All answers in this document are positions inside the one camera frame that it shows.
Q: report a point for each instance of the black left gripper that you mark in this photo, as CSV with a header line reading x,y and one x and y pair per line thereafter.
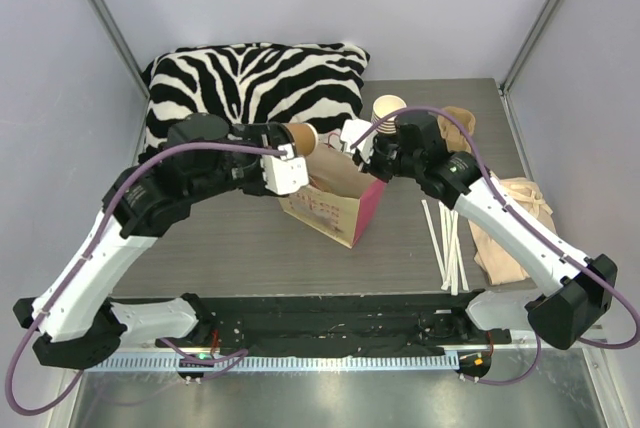
x,y
273,135

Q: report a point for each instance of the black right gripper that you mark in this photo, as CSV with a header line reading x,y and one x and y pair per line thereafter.
x,y
379,153

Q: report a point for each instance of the pink paper gift bag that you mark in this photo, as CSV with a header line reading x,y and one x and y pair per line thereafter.
x,y
339,201

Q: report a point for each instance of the brown paper coffee cup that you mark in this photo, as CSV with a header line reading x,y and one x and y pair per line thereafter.
x,y
304,138

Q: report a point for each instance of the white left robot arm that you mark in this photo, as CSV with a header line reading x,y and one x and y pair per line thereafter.
x,y
204,156

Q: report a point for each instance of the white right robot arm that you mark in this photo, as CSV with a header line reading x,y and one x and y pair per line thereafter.
x,y
568,298

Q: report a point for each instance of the stack of paper cups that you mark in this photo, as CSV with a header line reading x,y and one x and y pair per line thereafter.
x,y
382,113

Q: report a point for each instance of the white wrapped straw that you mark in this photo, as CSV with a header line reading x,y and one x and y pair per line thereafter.
x,y
452,263
445,236
435,245
460,276

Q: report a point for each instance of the zebra print pillow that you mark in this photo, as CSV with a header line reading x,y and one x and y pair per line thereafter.
x,y
248,83

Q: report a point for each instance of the beige folded cloth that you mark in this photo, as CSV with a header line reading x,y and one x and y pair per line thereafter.
x,y
500,267

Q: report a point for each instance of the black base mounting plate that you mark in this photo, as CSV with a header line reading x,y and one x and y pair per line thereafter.
x,y
387,325

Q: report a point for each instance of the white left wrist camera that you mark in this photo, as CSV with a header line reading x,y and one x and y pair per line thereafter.
x,y
286,174

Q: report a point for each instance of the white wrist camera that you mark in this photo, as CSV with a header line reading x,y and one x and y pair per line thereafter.
x,y
356,138
286,174

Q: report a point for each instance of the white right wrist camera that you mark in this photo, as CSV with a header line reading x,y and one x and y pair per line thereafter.
x,y
356,138

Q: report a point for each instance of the perforated metal rail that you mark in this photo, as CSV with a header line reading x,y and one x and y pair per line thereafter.
x,y
168,361

